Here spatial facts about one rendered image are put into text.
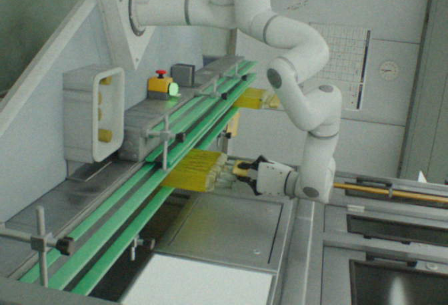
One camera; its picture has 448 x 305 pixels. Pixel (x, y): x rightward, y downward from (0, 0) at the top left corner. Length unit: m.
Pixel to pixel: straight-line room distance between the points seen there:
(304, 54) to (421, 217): 0.89
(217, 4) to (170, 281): 0.74
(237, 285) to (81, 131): 0.54
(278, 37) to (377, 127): 6.30
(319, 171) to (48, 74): 0.73
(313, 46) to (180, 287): 0.67
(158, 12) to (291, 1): 5.88
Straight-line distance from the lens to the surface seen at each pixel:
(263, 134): 7.58
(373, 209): 1.86
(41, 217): 0.82
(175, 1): 1.43
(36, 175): 1.20
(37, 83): 1.16
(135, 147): 1.42
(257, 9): 1.30
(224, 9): 1.39
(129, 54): 1.46
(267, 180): 1.53
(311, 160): 1.33
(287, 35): 1.26
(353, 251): 1.56
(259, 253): 1.38
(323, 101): 1.22
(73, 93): 1.24
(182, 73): 2.04
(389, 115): 7.48
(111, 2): 1.37
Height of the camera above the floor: 1.36
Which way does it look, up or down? 10 degrees down
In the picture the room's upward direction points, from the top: 98 degrees clockwise
